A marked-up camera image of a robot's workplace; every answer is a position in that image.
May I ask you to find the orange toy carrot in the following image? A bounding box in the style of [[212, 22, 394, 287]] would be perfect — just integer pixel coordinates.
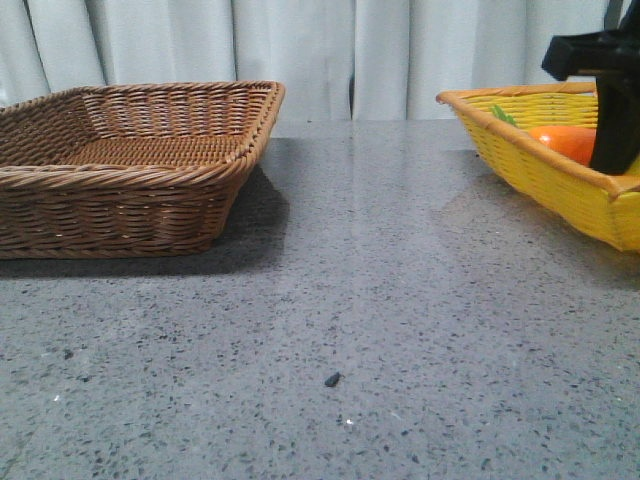
[[489, 104, 598, 168]]

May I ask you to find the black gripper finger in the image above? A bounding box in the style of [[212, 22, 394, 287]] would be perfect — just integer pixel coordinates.
[[542, 30, 639, 175]]

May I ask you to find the yellow woven basket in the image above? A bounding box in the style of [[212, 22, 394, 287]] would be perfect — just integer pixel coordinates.
[[436, 82, 639, 251]]

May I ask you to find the white curtain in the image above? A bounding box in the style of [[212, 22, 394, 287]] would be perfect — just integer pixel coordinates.
[[1, 0, 614, 121]]

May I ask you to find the brown wicker basket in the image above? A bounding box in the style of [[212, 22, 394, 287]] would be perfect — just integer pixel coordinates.
[[1, 81, 285, 259]]

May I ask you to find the small black debris piece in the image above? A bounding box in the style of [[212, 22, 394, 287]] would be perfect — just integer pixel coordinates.
[[324, 372, 341, 388]]

